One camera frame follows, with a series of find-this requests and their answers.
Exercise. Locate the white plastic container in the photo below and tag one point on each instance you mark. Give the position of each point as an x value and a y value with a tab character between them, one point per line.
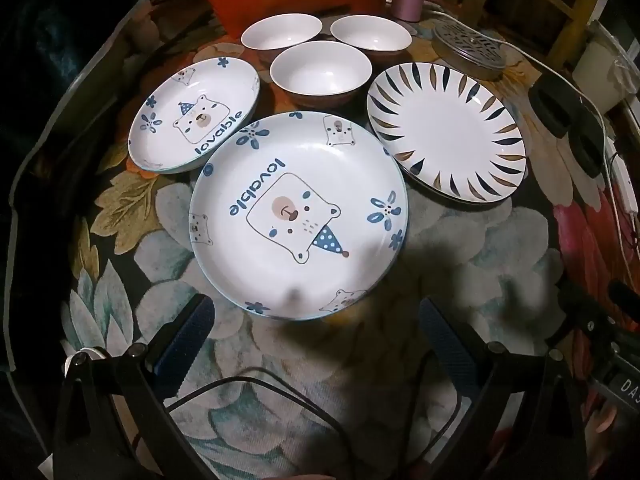
597	75

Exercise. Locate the round metal perforated tin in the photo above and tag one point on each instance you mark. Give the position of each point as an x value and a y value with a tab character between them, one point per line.
467	52

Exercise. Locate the small bear print plate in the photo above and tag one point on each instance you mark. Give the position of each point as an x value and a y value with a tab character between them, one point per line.
190	110

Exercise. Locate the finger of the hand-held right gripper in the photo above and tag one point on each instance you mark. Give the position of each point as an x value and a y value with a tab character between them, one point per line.
625	294
585	312

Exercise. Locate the striped rim white plate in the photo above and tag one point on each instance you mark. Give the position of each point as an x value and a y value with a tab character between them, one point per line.
440	130

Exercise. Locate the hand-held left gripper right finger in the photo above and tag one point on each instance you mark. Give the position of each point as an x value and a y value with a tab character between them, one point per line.
445	345

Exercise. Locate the large bear print plate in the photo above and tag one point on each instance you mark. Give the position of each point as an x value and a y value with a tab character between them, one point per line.
300	210

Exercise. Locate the black round disc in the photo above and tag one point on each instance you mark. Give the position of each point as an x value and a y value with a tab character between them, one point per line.
589	145
550	105

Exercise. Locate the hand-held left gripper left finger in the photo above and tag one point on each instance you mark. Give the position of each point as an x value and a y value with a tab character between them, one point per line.
192	332

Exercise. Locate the yellow wooden chair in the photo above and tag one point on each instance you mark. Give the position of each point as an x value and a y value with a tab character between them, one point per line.
580	15

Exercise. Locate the white power strip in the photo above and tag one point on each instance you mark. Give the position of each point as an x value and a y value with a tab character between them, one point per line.
624	180

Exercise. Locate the white bowl with red outside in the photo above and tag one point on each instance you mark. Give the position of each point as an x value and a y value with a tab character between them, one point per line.
280	32
370	35
320	70

